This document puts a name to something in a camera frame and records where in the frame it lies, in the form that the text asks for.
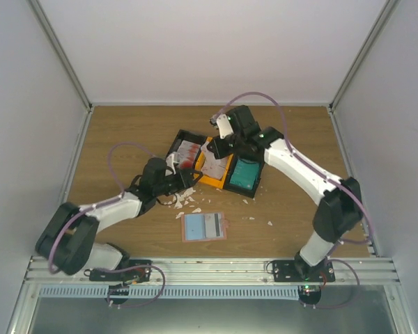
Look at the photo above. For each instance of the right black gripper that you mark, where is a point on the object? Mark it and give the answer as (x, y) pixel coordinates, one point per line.
(218, 151)

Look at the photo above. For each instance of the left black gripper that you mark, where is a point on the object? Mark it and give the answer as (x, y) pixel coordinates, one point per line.
(189, 179)

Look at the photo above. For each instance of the pink card holder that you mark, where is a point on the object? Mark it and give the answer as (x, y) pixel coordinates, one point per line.
(199, 227)

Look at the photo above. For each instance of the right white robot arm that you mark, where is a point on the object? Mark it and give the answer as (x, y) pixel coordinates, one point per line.
(338, 201)

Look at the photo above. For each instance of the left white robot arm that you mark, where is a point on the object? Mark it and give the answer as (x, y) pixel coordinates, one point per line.
(68, 242)

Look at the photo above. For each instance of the white cards in orange bin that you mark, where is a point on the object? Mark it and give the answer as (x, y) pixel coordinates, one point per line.
(212, 167)

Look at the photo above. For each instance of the orange middle card bin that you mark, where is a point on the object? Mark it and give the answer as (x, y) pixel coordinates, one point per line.
(219, 184)

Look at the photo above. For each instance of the red white cards stack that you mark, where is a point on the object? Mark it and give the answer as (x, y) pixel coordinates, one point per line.
(188, 153)

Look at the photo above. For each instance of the teal cards stack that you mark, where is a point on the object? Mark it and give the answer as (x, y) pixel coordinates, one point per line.
(245, 174)

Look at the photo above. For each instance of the black left card bin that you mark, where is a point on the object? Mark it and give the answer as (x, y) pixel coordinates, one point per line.
(188, 136)

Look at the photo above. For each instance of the black card bin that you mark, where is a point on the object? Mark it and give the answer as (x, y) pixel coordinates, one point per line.
(236, 189)
(188, 136)

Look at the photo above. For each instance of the black right card bin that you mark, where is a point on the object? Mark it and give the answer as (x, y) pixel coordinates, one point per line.
(236, 189)

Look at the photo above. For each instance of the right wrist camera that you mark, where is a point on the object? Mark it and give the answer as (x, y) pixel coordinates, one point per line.
(222, 123)

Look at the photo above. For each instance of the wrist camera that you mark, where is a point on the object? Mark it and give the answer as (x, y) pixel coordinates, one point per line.
(222, 123)
(172, 161)

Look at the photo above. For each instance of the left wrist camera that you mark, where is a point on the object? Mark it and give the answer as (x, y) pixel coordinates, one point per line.
(172, 161)

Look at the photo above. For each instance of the aluminium front rail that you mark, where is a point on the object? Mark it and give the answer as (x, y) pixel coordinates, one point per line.
(232, 271)

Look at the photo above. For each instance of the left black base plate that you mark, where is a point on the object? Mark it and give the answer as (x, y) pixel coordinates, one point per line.
(119, 283)

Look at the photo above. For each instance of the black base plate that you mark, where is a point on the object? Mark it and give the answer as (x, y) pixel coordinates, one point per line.
(310, 280)
(119, 283)

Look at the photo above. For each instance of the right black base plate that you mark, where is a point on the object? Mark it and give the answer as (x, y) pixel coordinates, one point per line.
(310, 280)

